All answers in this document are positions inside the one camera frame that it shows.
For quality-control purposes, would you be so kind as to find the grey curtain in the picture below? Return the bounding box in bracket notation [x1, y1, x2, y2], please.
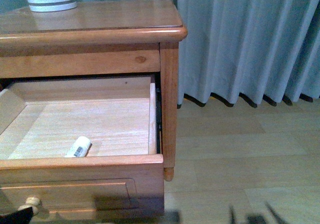
[0, 0, 320, 109]

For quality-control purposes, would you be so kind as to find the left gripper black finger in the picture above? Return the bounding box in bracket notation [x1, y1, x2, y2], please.
[0, 207, 34, 224]

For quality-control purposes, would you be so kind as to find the white medicine bottle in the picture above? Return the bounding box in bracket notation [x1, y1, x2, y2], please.
[64, 136, 91, 158]

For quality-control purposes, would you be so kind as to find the drawer wooden knob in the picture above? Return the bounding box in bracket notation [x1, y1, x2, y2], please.
[17, 196, 41, 216]

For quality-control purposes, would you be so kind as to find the wooden nightstand cabinet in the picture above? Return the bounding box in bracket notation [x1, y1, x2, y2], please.
[0, 0, 188, 181]

